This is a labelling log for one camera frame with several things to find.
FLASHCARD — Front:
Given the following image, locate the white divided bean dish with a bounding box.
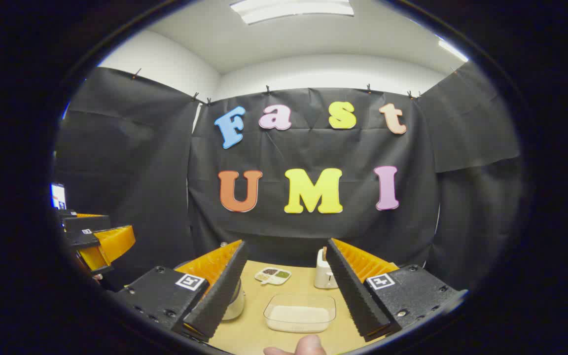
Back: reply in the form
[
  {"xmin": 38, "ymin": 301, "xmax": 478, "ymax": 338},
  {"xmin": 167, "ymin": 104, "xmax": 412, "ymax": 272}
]
[{"xmin": 254, "ymin": 267, "xmax": 292, "ymax": 285}]

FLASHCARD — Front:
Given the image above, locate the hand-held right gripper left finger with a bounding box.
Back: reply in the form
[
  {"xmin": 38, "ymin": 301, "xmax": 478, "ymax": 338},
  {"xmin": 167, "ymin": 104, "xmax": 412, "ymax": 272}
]
[{"xmin": 111, "ymin": 240, "xmax": 249, "ymax": 343}]

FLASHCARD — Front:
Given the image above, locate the large ceiling light panel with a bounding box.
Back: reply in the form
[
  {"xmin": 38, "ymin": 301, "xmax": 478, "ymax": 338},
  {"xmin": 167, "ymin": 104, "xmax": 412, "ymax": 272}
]
[{"xmin": 230, "ymin": 0, "xmax": 355, "ymax": 25}]

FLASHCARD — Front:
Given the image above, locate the white toaster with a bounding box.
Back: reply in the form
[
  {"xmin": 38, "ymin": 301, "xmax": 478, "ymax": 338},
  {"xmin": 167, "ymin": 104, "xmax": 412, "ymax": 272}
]
[{"xmin": 314, "ymin": 248, "xmax": 339, "ymax": 289}]

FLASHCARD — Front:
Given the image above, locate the dark grey rice cooker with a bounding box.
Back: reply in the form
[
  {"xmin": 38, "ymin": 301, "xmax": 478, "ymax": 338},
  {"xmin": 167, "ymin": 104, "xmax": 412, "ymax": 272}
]
[{"xmin": 175, "ymin": 260, "xmax": 246, "ymax": 322}]

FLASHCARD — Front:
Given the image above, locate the computer monitor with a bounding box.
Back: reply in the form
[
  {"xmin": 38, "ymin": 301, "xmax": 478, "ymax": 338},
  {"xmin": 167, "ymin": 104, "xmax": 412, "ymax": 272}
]
[{"xmin": 51, "ymin": 183, "xmax": 67, "ymax": 210}]

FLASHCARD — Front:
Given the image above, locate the black backdrop cloth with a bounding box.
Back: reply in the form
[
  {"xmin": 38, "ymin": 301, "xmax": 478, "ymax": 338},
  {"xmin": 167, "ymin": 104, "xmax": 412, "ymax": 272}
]
[{"xmin": 55, "ymin": 62, "xmax": 524, "ymax": 291}]

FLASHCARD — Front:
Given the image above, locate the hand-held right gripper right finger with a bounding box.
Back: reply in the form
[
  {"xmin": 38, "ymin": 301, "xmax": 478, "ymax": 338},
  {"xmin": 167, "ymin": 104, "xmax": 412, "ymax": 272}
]
[{"xmin": 326, "ymin": 238, "xmax": 467, "ymax": 342}]

